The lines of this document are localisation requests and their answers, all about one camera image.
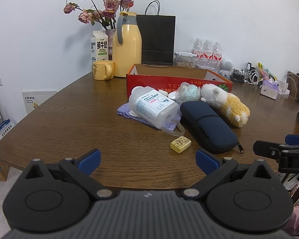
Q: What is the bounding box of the water bottle right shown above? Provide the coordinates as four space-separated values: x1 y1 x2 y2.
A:
212 42 222 72

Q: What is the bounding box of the glass flower vase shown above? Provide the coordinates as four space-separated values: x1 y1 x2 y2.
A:
105 29 115 60

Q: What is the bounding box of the white jar lid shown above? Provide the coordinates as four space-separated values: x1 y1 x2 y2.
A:
168 91 177 101

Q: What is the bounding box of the clear snack container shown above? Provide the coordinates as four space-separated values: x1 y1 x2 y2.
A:
174 52 197 68

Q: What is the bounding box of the water bottle left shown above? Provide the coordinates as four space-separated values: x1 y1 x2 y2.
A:
192 38 204 68

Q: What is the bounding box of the colourful snack packet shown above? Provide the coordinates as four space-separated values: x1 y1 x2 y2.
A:
258 62 278 80

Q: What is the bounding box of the translucent plastic strip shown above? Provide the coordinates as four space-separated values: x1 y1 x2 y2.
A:
161 119 185 137

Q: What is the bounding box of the white yellow plush hamster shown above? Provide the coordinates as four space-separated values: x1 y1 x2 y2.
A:
200 84 250 128

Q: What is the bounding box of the dried pink rose bouquet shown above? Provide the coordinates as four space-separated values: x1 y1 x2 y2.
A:
63 0 134 30

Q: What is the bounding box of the black paper bag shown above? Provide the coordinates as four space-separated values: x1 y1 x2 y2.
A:
137 0 176 66

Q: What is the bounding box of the red orange cardboard box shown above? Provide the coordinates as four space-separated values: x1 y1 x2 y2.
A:
126 64 233 96

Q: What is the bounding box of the purple tissue pack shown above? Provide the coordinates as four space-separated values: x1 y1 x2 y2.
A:
260 80 279 100

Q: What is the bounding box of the small yellow eraser block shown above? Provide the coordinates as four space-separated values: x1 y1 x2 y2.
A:
170 136 192 154

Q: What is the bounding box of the water bottle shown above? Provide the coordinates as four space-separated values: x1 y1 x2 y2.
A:
212 42 222 72
203 39 213 67
192 38 204 68

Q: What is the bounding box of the white milk carton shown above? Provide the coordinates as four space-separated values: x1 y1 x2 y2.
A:
90 31 108 64

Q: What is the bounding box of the tangle of charger cables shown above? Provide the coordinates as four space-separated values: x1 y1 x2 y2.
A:
230 61 264 85

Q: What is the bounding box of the yellow mug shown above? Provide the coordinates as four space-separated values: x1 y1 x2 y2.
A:
93 61 114 80

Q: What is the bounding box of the yellow thermos jug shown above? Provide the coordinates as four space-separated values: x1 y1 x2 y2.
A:
112 11 142 77

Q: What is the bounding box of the water bottle middle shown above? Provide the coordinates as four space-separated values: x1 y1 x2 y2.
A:
203 39 213 67

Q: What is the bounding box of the clear jar with label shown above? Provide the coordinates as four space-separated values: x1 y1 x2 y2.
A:
128 86 179 129

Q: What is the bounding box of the small white robot toy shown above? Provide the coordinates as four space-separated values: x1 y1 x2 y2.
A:
220 58 234 78

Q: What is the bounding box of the purple cloth pouch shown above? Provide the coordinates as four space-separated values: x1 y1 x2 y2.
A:
117 103 177 131

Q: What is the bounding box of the blue white box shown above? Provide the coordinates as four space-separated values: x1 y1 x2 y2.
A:
0 119 15 140

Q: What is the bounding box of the white wall calendar board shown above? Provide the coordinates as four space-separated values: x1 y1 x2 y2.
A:
23 91 57 114

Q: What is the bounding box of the navy zipper case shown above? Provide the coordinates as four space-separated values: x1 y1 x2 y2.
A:
180 101 245 154

